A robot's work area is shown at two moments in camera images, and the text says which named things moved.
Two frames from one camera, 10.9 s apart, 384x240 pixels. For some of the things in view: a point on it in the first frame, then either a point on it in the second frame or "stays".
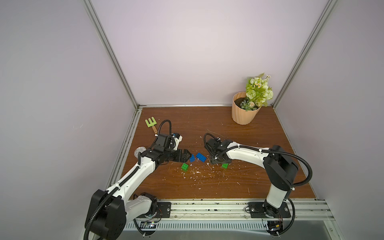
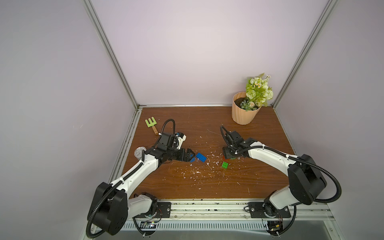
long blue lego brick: [201, 157] stays
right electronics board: [275, 227] stays
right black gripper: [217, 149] -> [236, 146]
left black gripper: [183, 157] stays
